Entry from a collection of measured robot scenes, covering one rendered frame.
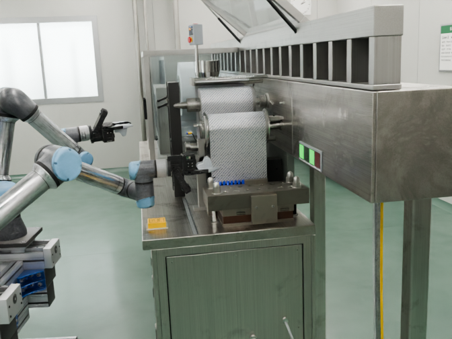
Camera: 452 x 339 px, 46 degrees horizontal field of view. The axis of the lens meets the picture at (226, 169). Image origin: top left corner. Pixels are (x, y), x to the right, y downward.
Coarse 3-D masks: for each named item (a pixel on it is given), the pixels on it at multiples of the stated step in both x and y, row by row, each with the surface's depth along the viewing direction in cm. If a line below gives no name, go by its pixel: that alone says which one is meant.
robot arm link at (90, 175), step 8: (88, 168) 210; (96, 168) 213; (80, 176) 208; (88, 176) 210; (96, 176) 212; (104, 176) 215; (112, 176) 218; (96, 184) 214; (104, 184) 215; (112, 184) 217; (120, 184) 220; (128, 184) 222; (112, 192) 222; (120, 192) 222
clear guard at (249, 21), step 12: (216, 0) 277; (228, 0) 257; (240, 0) 240; (252, 0) 225; (264, 0) 212; (228, 12) 283; (240, 12) 263; (252, 12) 245; (264, 12) 230; (276, 12) 216; (240, 24) 290; (252, 24) 268; (264, 24) 250; (276, 24) 234
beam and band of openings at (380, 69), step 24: (312, 24) 181; (336, 24) 159; (360, 24) 143; (384, 24) 135; (240, 48) 309; (264, 48) 253; (288, 48) 224; (312, 48) 195; (336, 48) 165; (360, 48) 151; (384, 48) 136; (240, 72) 314; (264, 72) 255; (288, 72) 226; (312, 72) 197; (336, 72) 167; (360, 72) 152; (384, 72) 138
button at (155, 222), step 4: (148, 220) 211; (152, 220) 211; (156, 220) 210; (160, 220) 210; (164, 220) 210; (148, 224) 207; (152, 224) 207; (156, 224) 207; (160, 224) 207; (164, 224) 208; (148, 228) 207; (152, 228) 207
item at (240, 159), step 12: (216, 144) 218; (228, 144) 219; (240, 144) 220; (252, 144) 221; (264, 144) 222; (216, 156) 219; (228, 156) 220; (240, 156) 221; (252, 156) 222; (264, 156) 223; (228, 168) 221; (240, 168) 222; (252, 168) 223; (264, 168) 224; (216, 180) 221; (228, 180) 222; (240, 180) 223
